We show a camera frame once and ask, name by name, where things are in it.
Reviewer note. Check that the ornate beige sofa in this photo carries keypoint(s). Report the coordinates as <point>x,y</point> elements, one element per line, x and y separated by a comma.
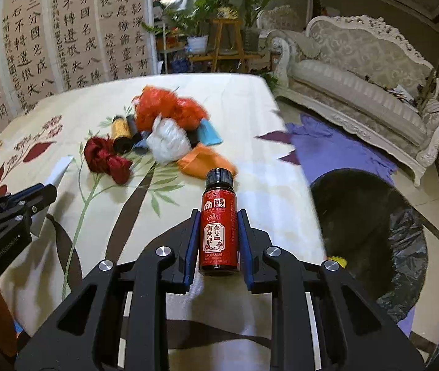
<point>350,85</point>

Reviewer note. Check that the white plastic bag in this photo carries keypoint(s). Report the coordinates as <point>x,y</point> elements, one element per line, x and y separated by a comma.
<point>167,141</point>

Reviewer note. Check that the leafy green plant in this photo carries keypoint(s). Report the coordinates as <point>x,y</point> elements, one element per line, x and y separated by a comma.
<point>192,17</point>

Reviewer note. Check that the yellow patterned pot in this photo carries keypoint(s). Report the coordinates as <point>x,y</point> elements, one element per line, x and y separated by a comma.
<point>225,12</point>

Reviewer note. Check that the slim blue tube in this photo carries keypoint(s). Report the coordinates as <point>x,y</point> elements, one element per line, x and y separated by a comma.
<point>140,147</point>

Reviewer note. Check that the beige armchair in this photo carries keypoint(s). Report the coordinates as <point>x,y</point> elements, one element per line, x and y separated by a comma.
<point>281,19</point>

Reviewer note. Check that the dark red crumpled cloth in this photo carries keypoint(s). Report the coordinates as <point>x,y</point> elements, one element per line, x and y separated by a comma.
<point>105,154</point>

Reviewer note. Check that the white plant pot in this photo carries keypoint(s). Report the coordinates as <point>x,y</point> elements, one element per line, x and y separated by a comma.
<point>197,43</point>

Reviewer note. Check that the black lined trash bin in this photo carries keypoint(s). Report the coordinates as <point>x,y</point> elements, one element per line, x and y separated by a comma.
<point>358,216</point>

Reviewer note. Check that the red orange plastic bag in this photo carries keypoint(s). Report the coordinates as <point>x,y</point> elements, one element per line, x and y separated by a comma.
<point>161,104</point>

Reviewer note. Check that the brown patterned cushion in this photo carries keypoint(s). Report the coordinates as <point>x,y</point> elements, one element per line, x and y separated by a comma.
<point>430,85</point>

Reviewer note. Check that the small floor plant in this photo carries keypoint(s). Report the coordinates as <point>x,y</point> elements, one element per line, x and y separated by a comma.
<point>269,80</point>

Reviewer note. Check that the yellow orange wrapper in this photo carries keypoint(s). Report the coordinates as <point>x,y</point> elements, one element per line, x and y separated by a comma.
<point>337,261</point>

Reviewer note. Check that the yellow black roll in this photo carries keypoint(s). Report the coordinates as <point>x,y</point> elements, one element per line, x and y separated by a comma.
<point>121,133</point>

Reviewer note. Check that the papers on sofa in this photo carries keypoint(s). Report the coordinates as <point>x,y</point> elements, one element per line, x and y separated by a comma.
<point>401,94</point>

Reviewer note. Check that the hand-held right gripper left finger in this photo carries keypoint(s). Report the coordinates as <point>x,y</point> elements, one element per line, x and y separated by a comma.
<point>190,239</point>

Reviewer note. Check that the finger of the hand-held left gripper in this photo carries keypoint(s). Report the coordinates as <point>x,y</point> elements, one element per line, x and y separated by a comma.
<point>26,193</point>
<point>38,201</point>

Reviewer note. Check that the red label dark bottle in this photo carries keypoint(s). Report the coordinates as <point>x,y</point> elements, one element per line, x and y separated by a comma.
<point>219,232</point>

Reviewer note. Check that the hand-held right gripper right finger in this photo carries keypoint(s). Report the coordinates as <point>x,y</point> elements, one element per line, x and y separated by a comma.
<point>244,247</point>

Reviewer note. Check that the purple floor cloth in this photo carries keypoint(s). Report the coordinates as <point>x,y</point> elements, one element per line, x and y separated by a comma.
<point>339,143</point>

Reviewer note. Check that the floral tablecloth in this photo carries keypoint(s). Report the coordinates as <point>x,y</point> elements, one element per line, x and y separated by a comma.
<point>242,123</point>

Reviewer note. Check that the tall green plant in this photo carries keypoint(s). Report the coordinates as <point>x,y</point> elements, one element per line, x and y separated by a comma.
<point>254,4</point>

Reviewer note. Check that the white metal rack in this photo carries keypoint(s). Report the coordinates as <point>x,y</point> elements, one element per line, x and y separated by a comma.
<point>163,54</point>

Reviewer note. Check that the black tube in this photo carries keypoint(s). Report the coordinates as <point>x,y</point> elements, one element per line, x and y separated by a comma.
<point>133,127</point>

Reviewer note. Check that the light blue tube white cap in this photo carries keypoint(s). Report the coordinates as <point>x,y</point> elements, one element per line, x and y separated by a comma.
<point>209,133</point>

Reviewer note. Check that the wooden stool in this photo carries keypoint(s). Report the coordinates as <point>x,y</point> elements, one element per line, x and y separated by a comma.
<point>225,38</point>

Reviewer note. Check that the grey plant pot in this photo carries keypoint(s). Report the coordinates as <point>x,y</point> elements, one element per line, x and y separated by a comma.
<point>250,39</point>

